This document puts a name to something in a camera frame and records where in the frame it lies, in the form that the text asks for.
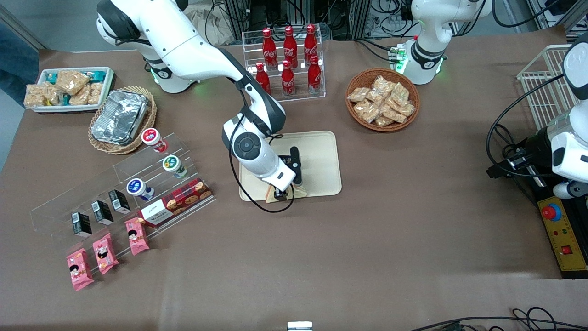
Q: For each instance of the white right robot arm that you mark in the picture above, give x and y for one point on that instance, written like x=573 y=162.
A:
x=183 y=41

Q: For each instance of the blue lid cup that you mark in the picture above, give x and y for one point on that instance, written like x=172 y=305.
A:
x=136 y=187

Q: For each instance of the yellow emergency stop box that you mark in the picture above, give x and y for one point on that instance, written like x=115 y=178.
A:
x=562 y=234

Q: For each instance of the round brown wicker basket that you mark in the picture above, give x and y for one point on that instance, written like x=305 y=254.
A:
x=358 y=117

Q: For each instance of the silver foil container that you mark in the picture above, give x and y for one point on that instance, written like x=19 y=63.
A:
x=119 y=117

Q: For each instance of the beige plastic tray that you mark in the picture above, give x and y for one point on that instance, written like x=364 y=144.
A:
x=321 y=156

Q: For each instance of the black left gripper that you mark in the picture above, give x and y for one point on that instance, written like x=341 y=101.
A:
x=534 y=148

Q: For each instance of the red tartan cookie box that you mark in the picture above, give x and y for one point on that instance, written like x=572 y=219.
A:
x=179 y=202

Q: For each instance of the small white device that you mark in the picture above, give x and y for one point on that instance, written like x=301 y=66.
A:
x=299 y=326

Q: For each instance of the small black carton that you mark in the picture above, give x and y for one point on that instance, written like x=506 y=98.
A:
x=81 y=224
x=119 y=201
x=102 y=213

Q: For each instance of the red cola bottle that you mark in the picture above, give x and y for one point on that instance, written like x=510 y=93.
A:
x=290 y=46
x=262 y=76
x=314 y=78
x=311 y=43
x=288 y=82
x=269 y=50

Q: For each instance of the clear wrapped rice snack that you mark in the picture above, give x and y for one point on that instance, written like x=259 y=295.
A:
x=95 y=93
x=36 y=96
x=79 y=97
x=72 y=81
x=54 y=95

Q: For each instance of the pink snack packet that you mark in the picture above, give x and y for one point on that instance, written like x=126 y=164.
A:
x=79 y=270
x=137 y=236
x=104 y=253

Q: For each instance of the clear acrylic stepped display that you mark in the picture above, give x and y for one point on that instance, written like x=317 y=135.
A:
x=138 y=163

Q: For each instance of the person in blue jeans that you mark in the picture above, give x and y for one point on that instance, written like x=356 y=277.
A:
x=16 y=64

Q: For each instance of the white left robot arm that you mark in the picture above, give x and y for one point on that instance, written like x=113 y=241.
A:
x=427 y=50

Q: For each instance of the white rectangular snack tray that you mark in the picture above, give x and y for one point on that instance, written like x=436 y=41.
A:
x=109 y=87

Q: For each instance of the green lid cup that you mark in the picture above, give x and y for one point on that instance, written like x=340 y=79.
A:
x=172 y=163

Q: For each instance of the crumpled beige paper bag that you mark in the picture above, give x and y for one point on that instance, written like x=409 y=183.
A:
x=211 y=27

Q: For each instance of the clear acrylic bottle rack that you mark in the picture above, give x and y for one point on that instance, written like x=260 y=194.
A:
x=298 y=99

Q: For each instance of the oval tan wicker basket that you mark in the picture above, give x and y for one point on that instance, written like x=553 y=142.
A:
x=149 y=119

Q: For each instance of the aluminium equipment frame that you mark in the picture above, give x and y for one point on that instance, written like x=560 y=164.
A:
x=349 y=14

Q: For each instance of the teal snack packet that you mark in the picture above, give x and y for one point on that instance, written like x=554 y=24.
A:
x=96 y=75
x=50 y=78

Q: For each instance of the triangle sandwich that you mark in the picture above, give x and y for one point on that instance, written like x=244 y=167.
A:
x=298 y=191

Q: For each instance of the clear wrapped crispy snack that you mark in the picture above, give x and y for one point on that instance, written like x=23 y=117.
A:
x=383 y=84
x=400 y=94
x=394 y=114
x=384 y=121
x=406 y=109
x=367 y=111
x=375 y=97
x=358 y=94

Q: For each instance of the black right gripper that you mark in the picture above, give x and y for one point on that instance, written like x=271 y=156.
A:
x=280 y=194

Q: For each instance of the red lid cup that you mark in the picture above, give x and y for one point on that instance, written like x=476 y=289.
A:
x=151 y=137

